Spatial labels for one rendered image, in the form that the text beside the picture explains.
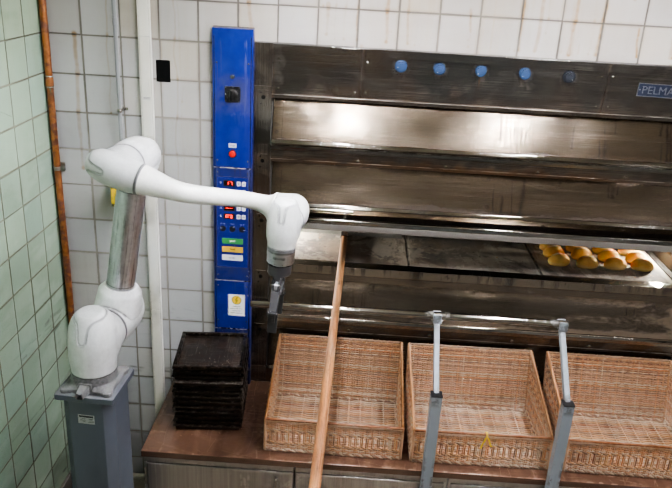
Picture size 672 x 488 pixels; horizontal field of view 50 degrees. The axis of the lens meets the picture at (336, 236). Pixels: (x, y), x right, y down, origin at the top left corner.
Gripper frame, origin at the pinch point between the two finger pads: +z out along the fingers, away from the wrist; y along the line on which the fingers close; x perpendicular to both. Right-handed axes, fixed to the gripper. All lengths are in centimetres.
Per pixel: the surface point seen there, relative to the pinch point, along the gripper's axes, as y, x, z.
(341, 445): -28, 28, 66
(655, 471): -30, 151, 60
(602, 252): -105, 137, -1
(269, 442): -28, 0, 68
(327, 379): 16.4, 19.6, 9.7
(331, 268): -76, 15, 11
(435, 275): -77, 60, 9
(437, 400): -18, 60, 33
